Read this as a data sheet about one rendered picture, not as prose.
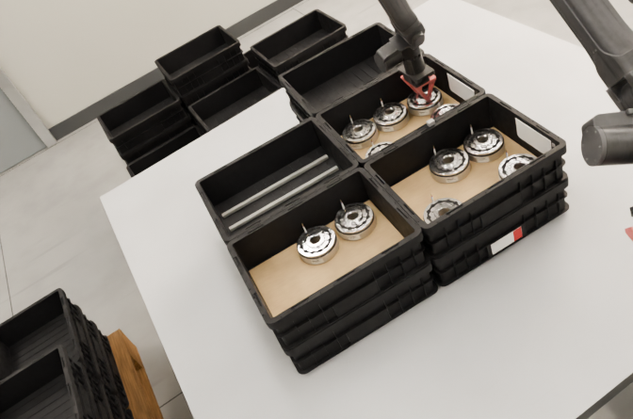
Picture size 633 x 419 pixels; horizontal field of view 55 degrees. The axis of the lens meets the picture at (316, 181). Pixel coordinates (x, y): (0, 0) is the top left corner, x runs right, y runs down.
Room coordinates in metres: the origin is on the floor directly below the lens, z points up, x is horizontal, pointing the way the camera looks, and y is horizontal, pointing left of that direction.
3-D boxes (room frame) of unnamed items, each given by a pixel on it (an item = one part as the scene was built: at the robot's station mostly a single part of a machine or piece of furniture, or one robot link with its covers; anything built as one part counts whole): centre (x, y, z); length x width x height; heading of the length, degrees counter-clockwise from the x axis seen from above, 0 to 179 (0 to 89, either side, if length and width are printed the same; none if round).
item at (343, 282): (1.02, 0.05, 0.92); 0.40 x 0.30 x 0.02; 100
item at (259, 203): (1.32, 0.10, 0.87); 0.40 x 0.30 x 0.11; 100
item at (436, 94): (1.46, -0.39, 0.86); 0.10 x 0.10 x 0.01
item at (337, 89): (1.69, -0.24, 0.87); 0.40 x 0.30 x 0.11; 100
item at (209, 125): (2.56, 0.20, 0.31); 0.40 x 0.30 x 0.34; 104
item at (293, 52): (2.66, -0.19, 0.37); 0.40 x 0.30 x 0.45; 104
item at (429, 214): (1.00, -0.25, 0.86); 0.10 x 0.10 x 0.01
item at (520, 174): (1.09, -0.35, 0.92); 0.40 x 0.30 x 0.02; 100
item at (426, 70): (1.46, -0.39, 0.98); 0.10 x 0.07 x 0.07; 10
